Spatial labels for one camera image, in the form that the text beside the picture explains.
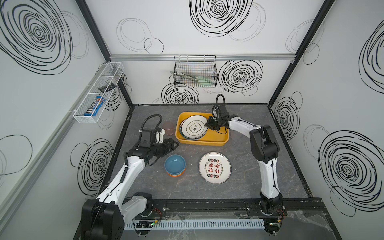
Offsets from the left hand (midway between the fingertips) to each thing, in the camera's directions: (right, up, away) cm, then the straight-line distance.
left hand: (176, 146), depth 80 cm
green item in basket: (+16, +37, +7) cm, 41 cm away
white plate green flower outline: (+9, +9, +23) cm, 26 cm away
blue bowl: (-1, -11, +3) cm, 11 cm away
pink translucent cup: (-8, +8, +22) cm, 25 cm away
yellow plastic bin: (+21, +3, +15) cm, 26 cm away
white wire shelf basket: (-43, +44, +13) cm, 62 cm away
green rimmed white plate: (+9, +8, +22) cm, 25 cm away
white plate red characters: (+22, -14, +7) cm, 27 cm away
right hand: (+15, +11, +20) cm, 27 cm away
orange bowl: (0, -16, -1) cm, 16 cm away
